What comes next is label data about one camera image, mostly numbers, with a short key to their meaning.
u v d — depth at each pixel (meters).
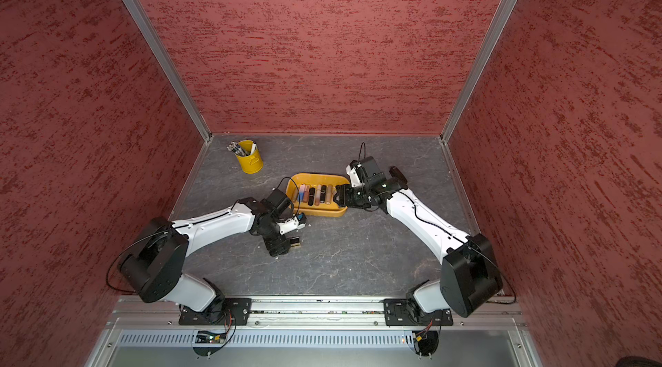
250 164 1.01
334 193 1.00
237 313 0.74
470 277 0.41
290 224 0.80
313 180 1.04
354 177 0.76
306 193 1.00
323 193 1.00
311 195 0.98
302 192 1.00
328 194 0.98
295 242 0.87
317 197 0.98
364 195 0.63
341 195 0.73
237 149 0.94
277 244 0.77
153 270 0.44
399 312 0.74
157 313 0.75
